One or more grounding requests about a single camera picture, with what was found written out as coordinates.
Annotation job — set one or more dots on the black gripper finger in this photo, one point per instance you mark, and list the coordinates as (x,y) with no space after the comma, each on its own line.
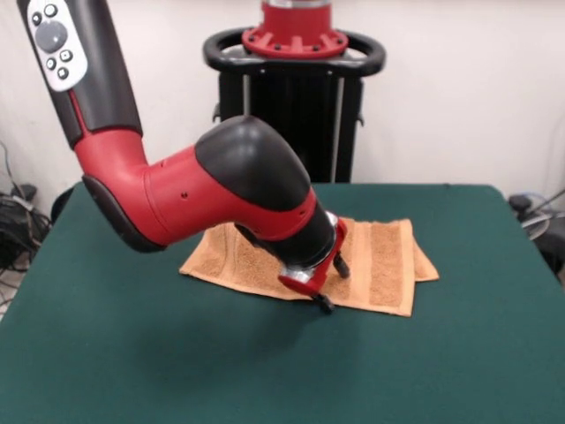
(342,265)
(326,304)

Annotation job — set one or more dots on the tan terry towel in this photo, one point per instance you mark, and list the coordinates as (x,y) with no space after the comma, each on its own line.
(388,265)

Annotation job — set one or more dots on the dark green table cloth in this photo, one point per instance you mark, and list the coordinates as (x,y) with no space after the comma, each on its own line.
(265,375)

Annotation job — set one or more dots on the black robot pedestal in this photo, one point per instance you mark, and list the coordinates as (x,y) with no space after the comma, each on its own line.
(300,101)

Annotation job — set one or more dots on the grey wheeled stand base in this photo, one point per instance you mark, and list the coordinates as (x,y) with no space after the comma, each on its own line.
(536,229)

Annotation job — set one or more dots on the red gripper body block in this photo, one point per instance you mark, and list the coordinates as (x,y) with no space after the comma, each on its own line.
(315,280)

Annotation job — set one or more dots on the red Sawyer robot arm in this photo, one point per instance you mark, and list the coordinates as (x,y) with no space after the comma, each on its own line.
(198,185)

